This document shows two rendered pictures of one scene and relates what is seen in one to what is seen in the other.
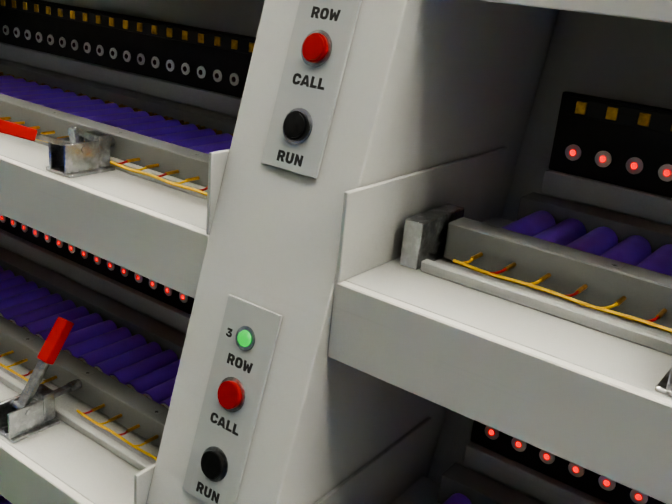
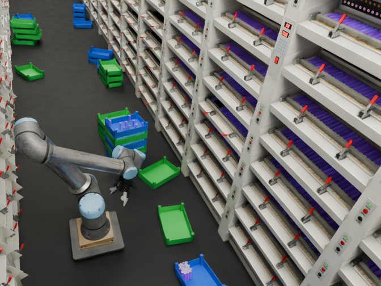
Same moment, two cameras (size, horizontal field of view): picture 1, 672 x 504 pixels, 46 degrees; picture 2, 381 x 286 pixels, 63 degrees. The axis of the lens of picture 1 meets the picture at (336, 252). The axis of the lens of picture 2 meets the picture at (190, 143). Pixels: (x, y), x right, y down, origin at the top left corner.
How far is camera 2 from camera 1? 1.51 m
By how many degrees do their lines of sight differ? 38
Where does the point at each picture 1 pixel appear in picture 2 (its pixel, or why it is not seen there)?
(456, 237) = (264, 159)
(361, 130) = (253, 151)
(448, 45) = not seen: hidden behind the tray
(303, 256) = (248, 159)
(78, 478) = (229, 168)
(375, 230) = (254, 159)
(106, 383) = (234, 156)
